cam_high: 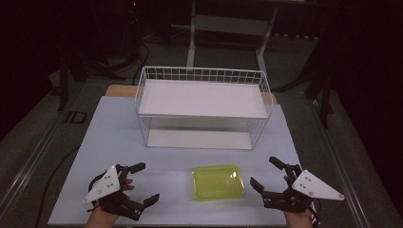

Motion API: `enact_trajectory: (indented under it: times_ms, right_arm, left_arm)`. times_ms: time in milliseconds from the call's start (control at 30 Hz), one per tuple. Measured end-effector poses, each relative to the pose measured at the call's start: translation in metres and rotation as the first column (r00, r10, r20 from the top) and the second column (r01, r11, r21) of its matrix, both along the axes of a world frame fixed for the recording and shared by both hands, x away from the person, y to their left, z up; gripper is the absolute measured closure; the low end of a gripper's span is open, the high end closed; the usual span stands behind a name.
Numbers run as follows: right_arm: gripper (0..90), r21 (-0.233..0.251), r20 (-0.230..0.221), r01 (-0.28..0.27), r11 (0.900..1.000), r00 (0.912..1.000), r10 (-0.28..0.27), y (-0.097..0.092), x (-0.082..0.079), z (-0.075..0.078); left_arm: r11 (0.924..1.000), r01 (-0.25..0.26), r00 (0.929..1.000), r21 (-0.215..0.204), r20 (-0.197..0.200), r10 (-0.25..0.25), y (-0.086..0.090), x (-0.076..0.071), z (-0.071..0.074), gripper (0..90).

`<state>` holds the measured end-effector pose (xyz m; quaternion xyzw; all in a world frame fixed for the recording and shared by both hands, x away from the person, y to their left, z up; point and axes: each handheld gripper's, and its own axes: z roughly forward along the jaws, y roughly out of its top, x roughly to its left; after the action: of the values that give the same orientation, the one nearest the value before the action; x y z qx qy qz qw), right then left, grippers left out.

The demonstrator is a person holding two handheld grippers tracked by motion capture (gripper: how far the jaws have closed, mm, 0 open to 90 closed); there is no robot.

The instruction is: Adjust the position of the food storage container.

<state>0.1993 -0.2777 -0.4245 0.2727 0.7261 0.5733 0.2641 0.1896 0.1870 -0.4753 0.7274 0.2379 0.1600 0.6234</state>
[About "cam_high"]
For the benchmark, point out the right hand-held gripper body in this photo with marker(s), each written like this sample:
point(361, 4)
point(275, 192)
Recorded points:
point(312, 187)

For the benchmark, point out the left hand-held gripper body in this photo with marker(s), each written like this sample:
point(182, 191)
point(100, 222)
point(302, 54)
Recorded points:
point(106, 185)

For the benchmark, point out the yellow-green plastic tray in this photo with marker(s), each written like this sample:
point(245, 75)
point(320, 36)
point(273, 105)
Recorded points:
point(218, 183)

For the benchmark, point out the person's left hand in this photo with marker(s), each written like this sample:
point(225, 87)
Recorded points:
point(100, 219)

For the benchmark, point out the person's right hand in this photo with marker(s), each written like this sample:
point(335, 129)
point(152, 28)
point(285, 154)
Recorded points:
point(299, 220)

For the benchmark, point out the pale blue table mat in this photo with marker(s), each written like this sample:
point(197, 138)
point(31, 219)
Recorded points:
point(126, 139)

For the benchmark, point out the black floor socket plate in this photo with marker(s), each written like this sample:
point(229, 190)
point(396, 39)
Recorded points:
point(76, 117)

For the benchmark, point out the black tripod stand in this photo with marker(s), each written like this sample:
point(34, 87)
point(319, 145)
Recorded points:
point(324, 95)

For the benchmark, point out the black stand legs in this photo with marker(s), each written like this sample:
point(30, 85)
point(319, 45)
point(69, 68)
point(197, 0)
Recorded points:
point(63, 85)

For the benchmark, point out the grey metal floor rail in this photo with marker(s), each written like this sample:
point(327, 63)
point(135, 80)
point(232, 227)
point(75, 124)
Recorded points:
point(342, 177)
point(28, 167)

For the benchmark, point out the white metal stand frame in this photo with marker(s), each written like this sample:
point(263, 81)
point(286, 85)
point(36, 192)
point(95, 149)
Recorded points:
point(191, 47)

